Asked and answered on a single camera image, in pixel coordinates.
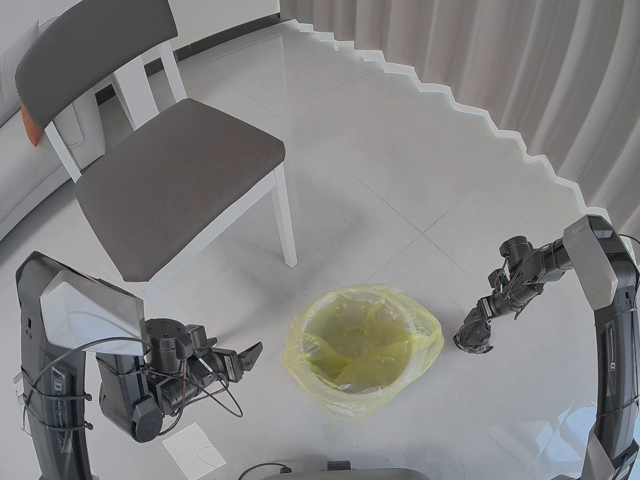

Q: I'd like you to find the black cable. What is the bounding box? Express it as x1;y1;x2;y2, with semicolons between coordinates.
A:
197;368;245;417
243;462;293;480

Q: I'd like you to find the grey and white chair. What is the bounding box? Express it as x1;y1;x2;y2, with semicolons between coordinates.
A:
14;0;299;283

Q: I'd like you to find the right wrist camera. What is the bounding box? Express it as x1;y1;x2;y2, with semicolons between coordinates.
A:
499;236;534;270

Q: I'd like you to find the black plastic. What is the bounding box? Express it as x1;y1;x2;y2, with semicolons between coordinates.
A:
453;320;494;355

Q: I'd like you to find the yellow plastic bag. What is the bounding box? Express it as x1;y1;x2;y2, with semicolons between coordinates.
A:
280;282;445;425

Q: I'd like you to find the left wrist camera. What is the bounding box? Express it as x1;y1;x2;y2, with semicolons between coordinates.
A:
184;323;219;357

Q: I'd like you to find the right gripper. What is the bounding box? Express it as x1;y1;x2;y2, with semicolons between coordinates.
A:
466;293;507;327

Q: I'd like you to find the beige curtain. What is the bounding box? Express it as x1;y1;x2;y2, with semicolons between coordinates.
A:
276;0;640;225

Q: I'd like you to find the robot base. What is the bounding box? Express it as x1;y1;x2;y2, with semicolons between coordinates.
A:
260;460;427;480

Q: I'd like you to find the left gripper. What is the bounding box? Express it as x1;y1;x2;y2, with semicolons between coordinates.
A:
199;348;249;384

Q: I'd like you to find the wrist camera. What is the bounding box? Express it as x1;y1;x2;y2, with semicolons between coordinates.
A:
184;323;219;357
499;236;534;270

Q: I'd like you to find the orange cloth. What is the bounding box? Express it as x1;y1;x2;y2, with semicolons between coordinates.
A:
21;102;42;147

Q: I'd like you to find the white sofa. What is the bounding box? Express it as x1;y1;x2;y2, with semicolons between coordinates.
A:
0;17;107;242

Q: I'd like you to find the white trash bin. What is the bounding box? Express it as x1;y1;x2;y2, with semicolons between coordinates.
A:
292;288;422;400

